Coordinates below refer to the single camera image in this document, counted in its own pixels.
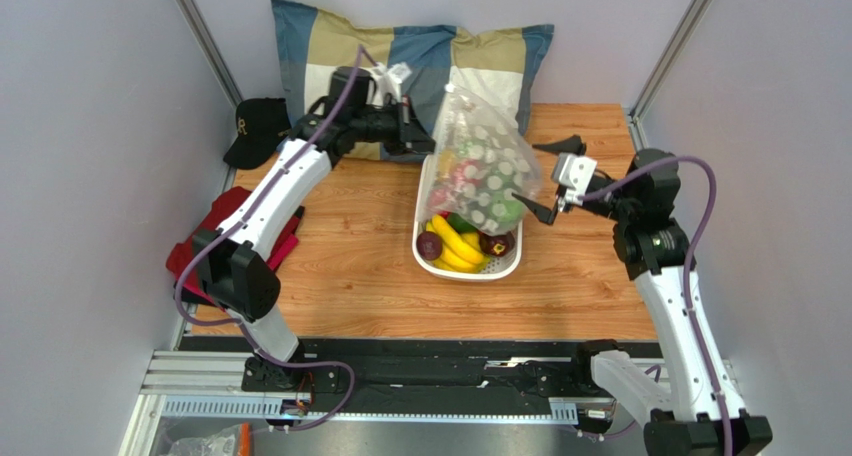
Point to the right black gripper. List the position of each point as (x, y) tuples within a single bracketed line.
[(559, 185)]

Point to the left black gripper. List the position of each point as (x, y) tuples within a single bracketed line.
[(410, 137)]

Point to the clear dotted zip bag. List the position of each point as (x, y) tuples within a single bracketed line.
[(480, 165)]

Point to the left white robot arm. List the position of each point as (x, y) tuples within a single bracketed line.
[(231, 261)]

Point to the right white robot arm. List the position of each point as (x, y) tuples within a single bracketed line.
[(700, 410)]

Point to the dark red mangosteen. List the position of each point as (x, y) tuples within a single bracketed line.
[(498, 245)]

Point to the white plastic fruit basket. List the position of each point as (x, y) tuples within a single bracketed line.
[(497, 268)]

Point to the green avocado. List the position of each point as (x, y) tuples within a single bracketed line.
[(459, 224)]

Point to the yellow banana bunch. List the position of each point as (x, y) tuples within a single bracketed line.
[(456, 253)]

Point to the dark purple plum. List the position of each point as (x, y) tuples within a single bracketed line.
[(429, 246)]

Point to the checked blue beige pillow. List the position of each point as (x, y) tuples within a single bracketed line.
[(499, 66)]

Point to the black baseball cap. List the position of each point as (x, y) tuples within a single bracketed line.
[(262, 124)]

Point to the crumpled plastic packet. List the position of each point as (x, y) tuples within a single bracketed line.
[(235, 440)]

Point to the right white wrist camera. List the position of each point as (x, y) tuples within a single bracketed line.
[(573, 174)]

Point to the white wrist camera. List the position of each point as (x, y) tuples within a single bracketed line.
[(573, 174), (389, 81)]

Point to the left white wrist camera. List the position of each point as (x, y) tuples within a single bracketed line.
[(389, 81)]

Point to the black mounting base plate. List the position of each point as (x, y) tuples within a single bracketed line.
[(419, 376)]

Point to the aluminium rail frame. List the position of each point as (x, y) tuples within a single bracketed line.
[(195, 394)]

